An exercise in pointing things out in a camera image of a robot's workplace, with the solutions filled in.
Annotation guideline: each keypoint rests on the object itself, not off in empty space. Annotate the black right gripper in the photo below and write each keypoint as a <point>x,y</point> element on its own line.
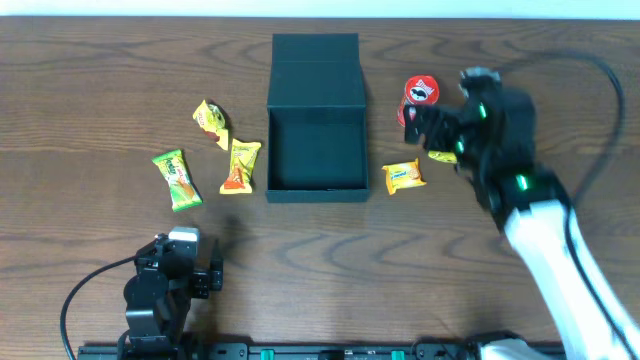
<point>444,121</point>

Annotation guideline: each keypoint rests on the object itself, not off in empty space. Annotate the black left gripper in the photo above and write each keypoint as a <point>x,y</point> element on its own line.
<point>204,284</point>

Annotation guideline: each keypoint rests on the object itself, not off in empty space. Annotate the red Pringles can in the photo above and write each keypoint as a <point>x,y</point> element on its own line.
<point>418,90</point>

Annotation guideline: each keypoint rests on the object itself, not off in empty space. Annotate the orange Julie's cracker packet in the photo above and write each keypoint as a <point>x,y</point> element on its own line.
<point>402,176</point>

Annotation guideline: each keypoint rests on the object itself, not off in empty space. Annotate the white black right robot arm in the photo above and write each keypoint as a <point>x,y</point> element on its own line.
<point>493,138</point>

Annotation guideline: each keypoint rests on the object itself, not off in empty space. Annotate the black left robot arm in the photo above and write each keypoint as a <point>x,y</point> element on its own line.
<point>158,299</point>

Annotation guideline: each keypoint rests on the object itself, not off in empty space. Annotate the green snack packet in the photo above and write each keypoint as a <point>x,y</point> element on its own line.
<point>174,170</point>

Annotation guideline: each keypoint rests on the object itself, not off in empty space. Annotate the yellow orange snack packet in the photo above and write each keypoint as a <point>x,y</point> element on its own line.
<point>242,162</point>

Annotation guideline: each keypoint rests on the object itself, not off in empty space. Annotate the dark green open box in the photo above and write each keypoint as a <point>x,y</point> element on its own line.
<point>317,138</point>

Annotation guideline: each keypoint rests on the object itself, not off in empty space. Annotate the yellow crumpled snack packet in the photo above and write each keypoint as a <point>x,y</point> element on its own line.
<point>212,122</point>

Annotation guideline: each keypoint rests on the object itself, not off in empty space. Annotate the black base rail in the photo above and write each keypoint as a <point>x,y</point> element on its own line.
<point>242,351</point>

